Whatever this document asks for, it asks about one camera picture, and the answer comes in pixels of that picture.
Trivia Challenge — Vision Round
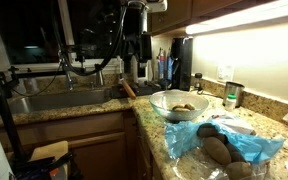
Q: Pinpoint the blue clear plastic potato bag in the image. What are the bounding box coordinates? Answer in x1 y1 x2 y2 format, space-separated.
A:
165 115 284 180

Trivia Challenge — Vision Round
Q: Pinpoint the chrome kitchen faucet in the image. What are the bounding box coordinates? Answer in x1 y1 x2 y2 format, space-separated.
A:
58 50 74 91

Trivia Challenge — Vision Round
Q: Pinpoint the glass bowl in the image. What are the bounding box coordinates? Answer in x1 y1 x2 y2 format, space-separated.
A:
149 90 209 122

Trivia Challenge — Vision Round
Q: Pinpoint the potato in bowl right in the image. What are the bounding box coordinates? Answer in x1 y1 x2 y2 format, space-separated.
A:
184 103 196 110

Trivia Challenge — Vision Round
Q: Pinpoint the stainless steel sink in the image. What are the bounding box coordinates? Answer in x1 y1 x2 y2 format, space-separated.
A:
9 89 111 114

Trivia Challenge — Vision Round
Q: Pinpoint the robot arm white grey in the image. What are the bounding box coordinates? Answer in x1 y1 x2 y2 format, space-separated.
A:
121 0 168 73

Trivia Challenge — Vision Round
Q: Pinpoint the small white green-capped bottle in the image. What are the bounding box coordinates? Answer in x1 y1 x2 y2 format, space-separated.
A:
225 94 236 111

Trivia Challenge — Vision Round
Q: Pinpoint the under-cabinet light strip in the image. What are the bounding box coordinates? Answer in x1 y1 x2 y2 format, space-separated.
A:
186 0 288 35

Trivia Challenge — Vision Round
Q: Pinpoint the wooden base cabinet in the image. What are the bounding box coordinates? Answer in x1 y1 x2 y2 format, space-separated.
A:
17 110 163 180

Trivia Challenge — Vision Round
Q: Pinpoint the upper wooden cabinet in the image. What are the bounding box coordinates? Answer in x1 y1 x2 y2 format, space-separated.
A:
148 0 275 36

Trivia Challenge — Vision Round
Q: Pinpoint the large brown potato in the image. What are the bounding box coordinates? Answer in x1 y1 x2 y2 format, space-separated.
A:
203 137 232 165

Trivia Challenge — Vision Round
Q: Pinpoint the black coffee maker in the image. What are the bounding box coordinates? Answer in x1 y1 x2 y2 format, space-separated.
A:
171 37 193 91

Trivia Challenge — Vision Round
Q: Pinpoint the wooden rolling pin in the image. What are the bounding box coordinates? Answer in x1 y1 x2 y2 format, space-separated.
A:
121 79 136 100

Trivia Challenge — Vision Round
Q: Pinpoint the stainless steel cup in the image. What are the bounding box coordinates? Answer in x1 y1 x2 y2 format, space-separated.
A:
223 81 245 108

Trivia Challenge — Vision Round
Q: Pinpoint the black camera stand pole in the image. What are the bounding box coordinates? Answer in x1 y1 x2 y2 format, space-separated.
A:
0 80 28 162

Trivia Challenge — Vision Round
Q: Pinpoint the white wall outlet plate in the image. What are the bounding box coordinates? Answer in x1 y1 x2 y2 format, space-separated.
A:
217 65 234 82

